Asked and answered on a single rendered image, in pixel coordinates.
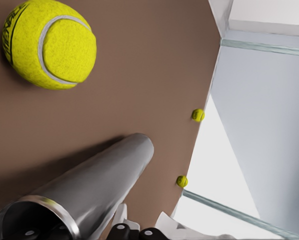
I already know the large yellow tennis ball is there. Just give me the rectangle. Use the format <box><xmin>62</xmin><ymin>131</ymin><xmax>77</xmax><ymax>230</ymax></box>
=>
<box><xmin>1</xmin><ymin>0</ymin><xmax>98</xmax><ymax>91</ymax></box>

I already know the white frame foot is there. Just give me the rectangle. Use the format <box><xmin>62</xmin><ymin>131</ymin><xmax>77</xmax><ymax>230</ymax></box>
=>
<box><xmin>154</xmin><ymin>211</ymin><xmax>237</xmax><ymax>240</ymax></box>

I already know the silver tennis ball tube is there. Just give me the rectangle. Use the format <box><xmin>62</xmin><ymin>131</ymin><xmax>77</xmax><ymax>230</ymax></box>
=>
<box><xmin>0</xmin><ymin>132</ymin><xmax>155</xmax><ymax>240</ymax></box>

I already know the small yellow tennis ball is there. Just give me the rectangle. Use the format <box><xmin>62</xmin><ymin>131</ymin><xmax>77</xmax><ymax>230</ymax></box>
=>
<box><xmin>176</xmin><ymin>175</ymin><xmax>189</xmax><ymax>189</ymax></box>
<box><xmin>191</xmin><ymin>108</ymin><xmax>206</xmax><ymax>123</ymax></box>

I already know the silver frame post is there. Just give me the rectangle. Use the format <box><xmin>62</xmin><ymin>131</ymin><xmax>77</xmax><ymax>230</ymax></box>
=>
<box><xmin>182</xmin><ymin>188</ymin><xmax>299</xmax><ymax>240</ymax></box>

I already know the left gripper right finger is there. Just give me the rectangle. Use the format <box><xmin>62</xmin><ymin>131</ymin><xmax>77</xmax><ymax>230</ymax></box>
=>
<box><xmin>108</xmin><ymin>203</ymin><xmax>169</xmax><ymax>240</ymax></box>

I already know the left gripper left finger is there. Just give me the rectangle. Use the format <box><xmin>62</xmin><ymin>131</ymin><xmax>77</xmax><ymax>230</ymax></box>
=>
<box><xmin>13</xmin><ymin>223</ymin><xmax>75</xmax><ymax>240</ymax></box>

